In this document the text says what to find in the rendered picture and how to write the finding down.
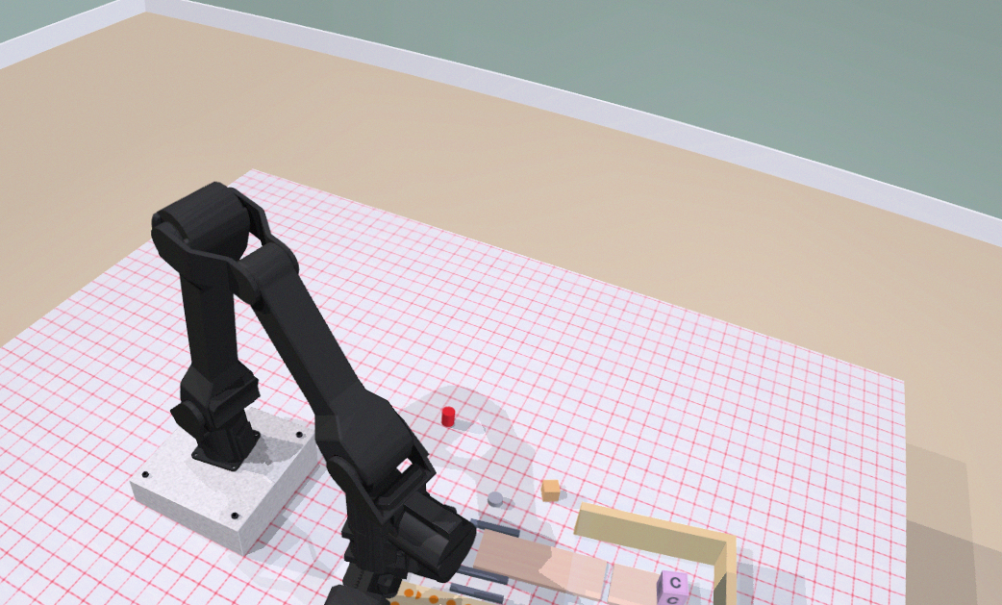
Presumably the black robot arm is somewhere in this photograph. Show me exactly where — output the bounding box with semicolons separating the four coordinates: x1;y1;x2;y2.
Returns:
151;182;477;583

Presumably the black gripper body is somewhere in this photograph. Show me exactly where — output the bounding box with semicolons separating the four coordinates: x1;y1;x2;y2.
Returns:
324;518;398;605

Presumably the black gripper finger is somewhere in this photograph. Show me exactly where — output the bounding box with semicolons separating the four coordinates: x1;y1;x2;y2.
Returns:
342;563;402;599

